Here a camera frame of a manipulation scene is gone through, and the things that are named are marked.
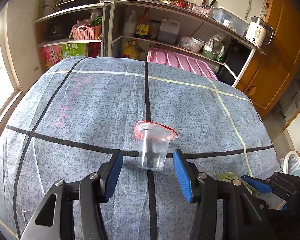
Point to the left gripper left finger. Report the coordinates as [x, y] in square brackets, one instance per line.
[109, 173]

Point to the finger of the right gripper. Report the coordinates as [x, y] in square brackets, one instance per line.
[260, 185]

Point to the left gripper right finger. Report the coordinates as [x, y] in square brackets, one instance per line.
[186, 174]

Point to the olive green wrapper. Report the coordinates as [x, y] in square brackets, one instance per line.
[271, 199]

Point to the clear plastic cup red lid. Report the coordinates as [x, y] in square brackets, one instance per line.
[154, 142]

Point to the white trash bin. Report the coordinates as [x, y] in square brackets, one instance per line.
[291, 164]

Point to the blue patterned tablecloth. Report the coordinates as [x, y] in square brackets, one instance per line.
[83, 110]

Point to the wooden door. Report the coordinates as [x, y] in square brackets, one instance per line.
[268, 76]

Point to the pink lidded storage bin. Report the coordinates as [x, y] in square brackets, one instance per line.
[180, 61]

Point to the pink plastic basket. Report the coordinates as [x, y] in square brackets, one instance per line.
[84, 32]

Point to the white metal shelf rack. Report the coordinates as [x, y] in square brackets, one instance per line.
[200, 36]

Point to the soy sauce bottle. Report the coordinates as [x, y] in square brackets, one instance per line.
[143, 25]

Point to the dark liquid plastic jug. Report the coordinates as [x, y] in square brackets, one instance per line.
[168, 31]

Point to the white electric kettle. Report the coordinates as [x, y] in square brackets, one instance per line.
[259, 33]

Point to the clear plastic storage box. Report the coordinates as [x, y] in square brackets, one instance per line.
[230, 20]

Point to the white power strip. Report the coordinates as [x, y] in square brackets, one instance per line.
[41, 8]

